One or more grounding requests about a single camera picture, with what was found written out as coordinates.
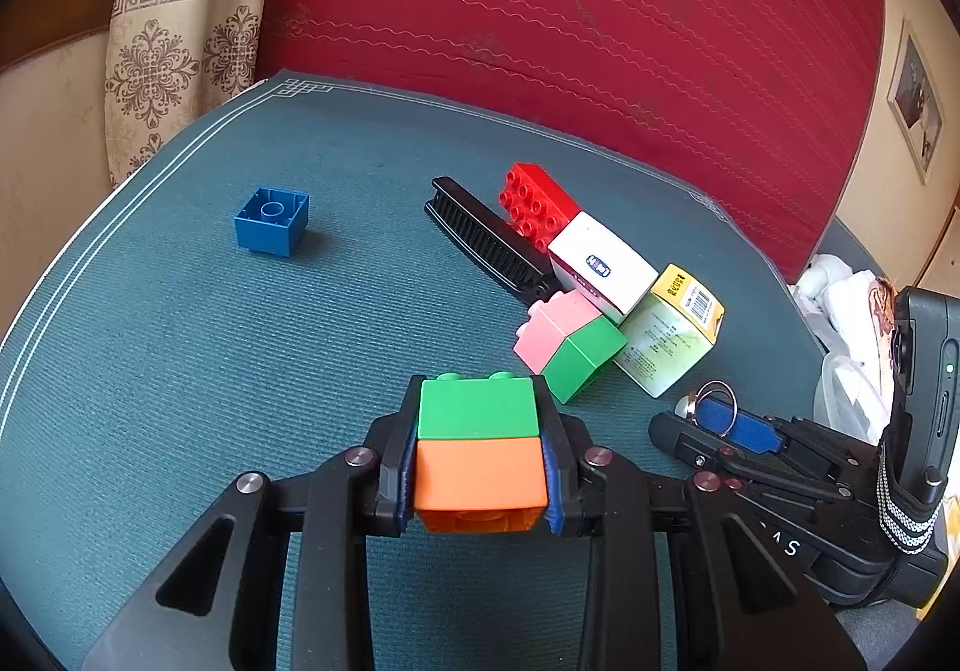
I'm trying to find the orange toy brick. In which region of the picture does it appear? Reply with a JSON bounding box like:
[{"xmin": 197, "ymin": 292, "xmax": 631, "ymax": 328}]
[{"xmin": 412, "ymin": 435, "xmax": 550, "ymax": 535}]

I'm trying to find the white cloth pile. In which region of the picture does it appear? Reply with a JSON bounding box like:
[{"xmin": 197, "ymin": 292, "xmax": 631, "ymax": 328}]
[{"xmin": 793, "ymin": 254, "xmax": 905, "ymax": 372}]

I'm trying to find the blue key fob with ring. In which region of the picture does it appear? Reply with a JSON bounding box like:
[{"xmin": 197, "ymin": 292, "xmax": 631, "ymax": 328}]
[{"xmin": 675, "ymin": 381, "xmax": 786, "ymax": 456}]

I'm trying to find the green toy brick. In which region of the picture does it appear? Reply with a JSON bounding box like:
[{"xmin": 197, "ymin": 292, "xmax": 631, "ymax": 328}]
[
  {"xmin": 540, "ymin": 314, "xmax": 627, "ymax": 406},
  {"xmin": 416, "ymin": 371, "xmax": 542, "ymax": 443}
]

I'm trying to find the yellow green carton box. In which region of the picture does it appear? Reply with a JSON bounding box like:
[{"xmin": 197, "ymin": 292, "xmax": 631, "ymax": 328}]
[{"xmin": 613, "ymin": 263, "xmax": 726, "ymax": 400}]

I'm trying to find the black comb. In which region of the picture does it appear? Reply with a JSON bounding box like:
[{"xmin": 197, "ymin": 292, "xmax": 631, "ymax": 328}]
[{"xmin": 424, "ymin": 176, "xmax": 562, "ymax": 304}]

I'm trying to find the pink toy brick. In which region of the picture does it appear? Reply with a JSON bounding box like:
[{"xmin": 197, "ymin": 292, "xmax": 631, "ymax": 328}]
[{"xmin": 514, "ymin": 288, "xmax": 601, "ymax": 376}]

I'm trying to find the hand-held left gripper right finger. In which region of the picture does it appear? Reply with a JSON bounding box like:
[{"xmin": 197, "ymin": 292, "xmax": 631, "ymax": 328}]
[{"xmin": 529, "ymin": 375, "xmax": 867, "ymax": 671}]

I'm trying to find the clear plastic container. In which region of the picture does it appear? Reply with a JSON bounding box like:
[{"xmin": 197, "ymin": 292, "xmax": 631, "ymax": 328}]
[{"xmin": 814, "ymin": 351, "xmax": 895, "ymax": 448}]

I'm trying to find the red toy brick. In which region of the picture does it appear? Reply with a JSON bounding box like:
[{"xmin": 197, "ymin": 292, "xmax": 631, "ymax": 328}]
[{"xmin": 499, "ymin": 162, "xmax": 580, "ymax": 256}]

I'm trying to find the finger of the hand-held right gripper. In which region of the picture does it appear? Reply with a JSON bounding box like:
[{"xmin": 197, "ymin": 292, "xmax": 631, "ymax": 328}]
[
  {"xmin": 772, "ymin": 414, "xmax": 884, "ymax": 481},
  {"xmin": 649, "ymin": 411, "xmax": 852, "ymax": 503}
]

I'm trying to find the framed wall picture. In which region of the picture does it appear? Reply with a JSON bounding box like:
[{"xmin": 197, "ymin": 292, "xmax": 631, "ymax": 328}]
[{"xmin": 887, "ymin": 18, "xmax": 946, "ymax": 186}]

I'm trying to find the white carton box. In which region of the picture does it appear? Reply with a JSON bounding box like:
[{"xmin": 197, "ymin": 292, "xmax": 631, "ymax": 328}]
[{"xmin": 547, "ymin": 212, "xmax": 659, "ymax": 327}]

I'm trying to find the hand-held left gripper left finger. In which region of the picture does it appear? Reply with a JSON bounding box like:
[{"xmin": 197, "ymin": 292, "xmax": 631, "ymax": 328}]
[{"xmin": 81, "ymin": 375, "xmax": 423, "ymax": 671}]

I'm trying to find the blue toy brick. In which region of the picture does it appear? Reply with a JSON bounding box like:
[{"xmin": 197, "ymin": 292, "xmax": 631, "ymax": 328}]
[{"xmin": 232, "ymin": 187, "xmax": 312, "ymax": 259}]

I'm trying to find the beige patterned curtain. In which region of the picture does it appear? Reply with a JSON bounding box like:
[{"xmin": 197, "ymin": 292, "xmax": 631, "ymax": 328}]
[{"xmin": 105, "ymin": 0, "xmax": 295, "ymax": 192}]

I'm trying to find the red quilted blanket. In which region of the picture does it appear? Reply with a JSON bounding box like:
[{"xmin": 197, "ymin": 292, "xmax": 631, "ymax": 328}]
[{"xmin": 255, "ymin": 0, "xmax": 901, "ymax": 283}]

